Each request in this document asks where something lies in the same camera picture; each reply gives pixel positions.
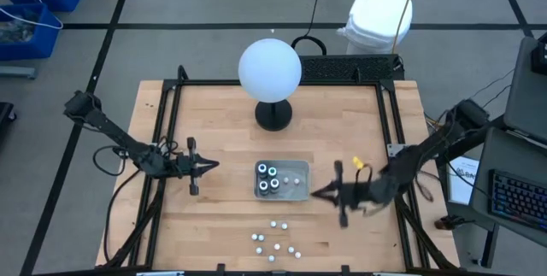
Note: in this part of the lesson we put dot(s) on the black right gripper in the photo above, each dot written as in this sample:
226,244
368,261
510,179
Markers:
359,192

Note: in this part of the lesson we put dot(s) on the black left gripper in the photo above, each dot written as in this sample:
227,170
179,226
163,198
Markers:
192,167

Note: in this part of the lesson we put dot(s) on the grey plastic caddy bin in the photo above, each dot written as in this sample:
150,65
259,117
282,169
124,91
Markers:
299,192

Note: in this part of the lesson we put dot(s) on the large blue-capped coloring bottle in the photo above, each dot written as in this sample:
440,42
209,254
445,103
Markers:
262,169

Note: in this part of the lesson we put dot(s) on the large purple-capped coloring bottle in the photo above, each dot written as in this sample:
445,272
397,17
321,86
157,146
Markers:
274,183

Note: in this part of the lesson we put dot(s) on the large black-capped coloring bottle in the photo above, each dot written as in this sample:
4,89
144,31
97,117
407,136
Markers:
263,186

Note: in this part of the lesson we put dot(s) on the large green-capped coloring bottle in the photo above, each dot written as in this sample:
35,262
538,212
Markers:
272,170

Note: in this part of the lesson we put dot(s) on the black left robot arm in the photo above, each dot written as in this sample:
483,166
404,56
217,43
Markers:
115,133

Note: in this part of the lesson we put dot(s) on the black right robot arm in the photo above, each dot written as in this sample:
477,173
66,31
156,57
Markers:
427,148

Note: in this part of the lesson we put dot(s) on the silver mounting plate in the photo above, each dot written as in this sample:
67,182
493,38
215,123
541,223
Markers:
393,150

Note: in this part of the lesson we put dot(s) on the white globe table lamp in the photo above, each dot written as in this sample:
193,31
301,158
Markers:
269,71

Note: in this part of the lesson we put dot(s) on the black mesh computer case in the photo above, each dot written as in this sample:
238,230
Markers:
346,68

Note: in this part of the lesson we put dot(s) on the white paper sheet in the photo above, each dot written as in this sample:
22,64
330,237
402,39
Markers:
463,182

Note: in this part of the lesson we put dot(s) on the white bagged trash bin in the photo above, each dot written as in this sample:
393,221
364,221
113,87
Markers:
376,15

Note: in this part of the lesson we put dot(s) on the grey desk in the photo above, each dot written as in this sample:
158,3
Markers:
513,156

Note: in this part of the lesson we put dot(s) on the black backlit keyboard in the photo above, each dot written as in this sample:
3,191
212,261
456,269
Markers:
517,199

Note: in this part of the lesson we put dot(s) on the grey laptop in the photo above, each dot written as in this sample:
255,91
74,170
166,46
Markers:
527,96

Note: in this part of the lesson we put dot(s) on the black box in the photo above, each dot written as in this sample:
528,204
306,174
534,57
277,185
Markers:
540,56

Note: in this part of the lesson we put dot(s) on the black aluminium table frame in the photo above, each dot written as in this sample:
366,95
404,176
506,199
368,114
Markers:
205,83

